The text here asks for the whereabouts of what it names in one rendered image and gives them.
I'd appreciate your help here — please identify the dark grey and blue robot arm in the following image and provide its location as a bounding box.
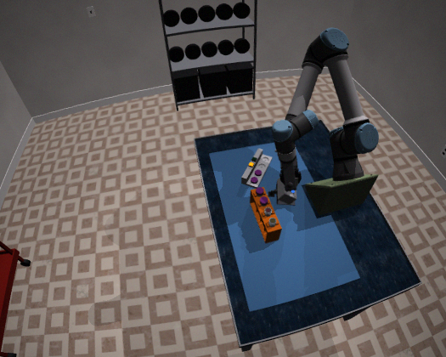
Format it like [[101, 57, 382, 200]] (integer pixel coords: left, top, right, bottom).
[[272, 28, 379, 181]]

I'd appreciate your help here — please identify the orange tube rack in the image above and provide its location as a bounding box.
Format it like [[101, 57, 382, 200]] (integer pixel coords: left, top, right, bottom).
[[250, 189, 282, 243]]

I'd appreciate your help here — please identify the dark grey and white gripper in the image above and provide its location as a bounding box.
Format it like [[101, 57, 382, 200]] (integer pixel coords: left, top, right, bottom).
[[279, 156, 302, 186]]

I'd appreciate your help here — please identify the blue flat work mat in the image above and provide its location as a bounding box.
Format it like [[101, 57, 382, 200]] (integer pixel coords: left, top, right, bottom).
[[209, 143, 360, 312]]

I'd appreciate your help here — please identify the white button housing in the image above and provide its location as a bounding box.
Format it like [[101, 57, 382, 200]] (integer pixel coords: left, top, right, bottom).
[[268, 178, 296, 206]]

